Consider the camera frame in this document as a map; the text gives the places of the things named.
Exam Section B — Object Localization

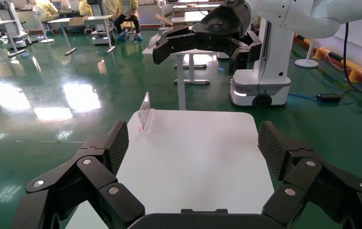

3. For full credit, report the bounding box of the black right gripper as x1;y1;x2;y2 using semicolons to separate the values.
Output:
152;0;263;76

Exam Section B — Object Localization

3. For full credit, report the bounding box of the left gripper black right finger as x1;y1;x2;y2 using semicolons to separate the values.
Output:
257;121;362;229

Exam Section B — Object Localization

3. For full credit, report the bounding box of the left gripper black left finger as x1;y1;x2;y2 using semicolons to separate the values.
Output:
10;120;146;229

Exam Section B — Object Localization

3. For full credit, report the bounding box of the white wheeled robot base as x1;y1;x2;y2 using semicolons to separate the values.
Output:
229;17;292;109

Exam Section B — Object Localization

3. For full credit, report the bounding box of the flat cardboard box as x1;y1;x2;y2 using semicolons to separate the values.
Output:
68;16;89;27

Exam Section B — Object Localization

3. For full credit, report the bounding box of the cardboard piece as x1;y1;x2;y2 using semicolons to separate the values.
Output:
154;13;175;28

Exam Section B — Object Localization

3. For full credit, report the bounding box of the black power adapter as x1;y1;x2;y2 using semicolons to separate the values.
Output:
316;93;342;104

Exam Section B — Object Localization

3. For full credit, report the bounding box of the clear acrylic sign holder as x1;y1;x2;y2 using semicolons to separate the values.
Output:
138;92;155;134

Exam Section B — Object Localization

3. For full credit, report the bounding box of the seated person in yellow jacket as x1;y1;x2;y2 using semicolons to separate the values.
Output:
114;0;144;42

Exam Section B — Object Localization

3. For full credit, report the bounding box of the white round-base stand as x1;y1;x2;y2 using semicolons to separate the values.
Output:
294;38;319;69

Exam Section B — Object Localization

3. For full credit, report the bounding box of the yellow and black barrier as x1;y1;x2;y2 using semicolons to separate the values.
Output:
293;32;362;93

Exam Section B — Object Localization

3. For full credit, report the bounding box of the white standing fan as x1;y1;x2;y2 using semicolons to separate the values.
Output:
32;5;55;44

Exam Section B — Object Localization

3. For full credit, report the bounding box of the white wheeled robot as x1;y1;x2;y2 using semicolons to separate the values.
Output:
0;0;32;50

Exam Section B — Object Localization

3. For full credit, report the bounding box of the blue cable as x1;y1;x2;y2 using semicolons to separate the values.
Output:
287;78;359;106

